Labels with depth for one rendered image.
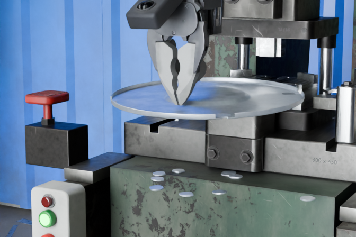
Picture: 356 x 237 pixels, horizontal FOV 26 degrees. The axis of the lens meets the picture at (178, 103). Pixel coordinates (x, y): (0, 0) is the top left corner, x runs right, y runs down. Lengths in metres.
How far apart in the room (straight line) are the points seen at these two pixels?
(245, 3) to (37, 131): 0.42
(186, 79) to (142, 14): 0.13
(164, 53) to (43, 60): 2.04
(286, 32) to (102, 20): 1.64
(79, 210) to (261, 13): 0.44
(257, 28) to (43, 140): 0.42
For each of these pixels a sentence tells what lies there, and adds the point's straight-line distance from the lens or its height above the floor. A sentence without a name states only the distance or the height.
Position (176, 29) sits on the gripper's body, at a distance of 1.06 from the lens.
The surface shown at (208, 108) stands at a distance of 1.09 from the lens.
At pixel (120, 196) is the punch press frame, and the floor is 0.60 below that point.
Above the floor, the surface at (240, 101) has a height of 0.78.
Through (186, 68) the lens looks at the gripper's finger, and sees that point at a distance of 1.06.
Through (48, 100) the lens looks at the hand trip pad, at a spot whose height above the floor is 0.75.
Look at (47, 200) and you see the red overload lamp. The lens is 1.25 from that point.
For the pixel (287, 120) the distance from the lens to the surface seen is 1.33.
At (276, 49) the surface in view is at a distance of 1.38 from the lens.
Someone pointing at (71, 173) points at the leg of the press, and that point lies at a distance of 1.33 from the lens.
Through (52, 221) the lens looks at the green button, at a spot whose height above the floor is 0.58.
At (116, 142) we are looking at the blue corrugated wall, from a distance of 2.93.
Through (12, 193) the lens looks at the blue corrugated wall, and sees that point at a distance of 3.31.
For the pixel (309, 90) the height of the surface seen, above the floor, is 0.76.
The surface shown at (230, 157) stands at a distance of 1.27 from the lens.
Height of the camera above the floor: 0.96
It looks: 9 degrees down
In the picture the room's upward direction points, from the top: straight up
